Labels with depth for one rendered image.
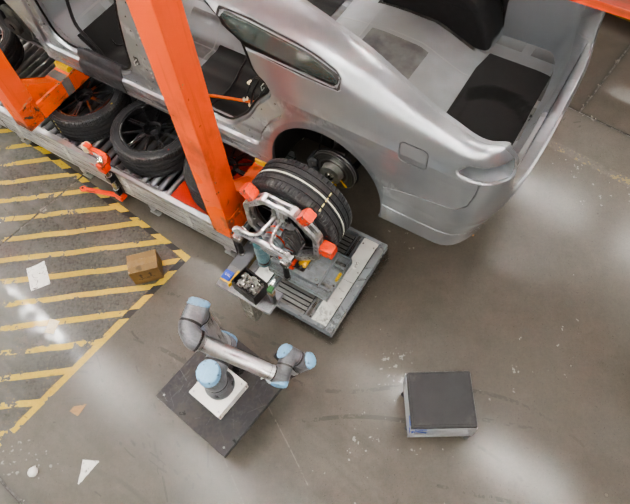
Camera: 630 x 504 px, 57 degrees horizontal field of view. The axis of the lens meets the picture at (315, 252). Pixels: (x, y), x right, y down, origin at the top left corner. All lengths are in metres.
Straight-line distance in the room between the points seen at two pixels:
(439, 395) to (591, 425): 1.07
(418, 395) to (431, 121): 1.67
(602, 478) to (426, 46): 3.03
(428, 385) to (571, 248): 1.69
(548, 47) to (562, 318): 1.92
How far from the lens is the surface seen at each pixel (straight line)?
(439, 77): 4.25
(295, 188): 3.35
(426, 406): 3.70
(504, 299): 4.42
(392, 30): 4.43
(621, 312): 4.66
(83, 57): 4.81
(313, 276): 4.11
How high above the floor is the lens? 3.89
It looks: 61 degrees down
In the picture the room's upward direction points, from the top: 6 degrees counter-clockwise
